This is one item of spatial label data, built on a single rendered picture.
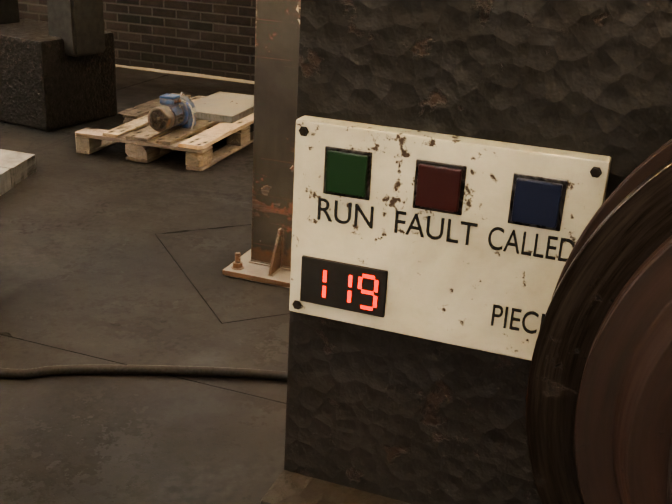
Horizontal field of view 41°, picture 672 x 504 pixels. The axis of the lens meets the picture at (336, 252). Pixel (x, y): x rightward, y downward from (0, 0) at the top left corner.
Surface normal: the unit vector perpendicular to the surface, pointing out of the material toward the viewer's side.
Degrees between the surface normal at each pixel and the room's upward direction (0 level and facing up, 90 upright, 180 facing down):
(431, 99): 90
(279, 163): 90
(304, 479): 0
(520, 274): 90
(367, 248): 90
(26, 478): 0
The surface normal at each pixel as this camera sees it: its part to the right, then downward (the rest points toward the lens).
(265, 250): -0.36, 0.32
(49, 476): 0.05, -0.93
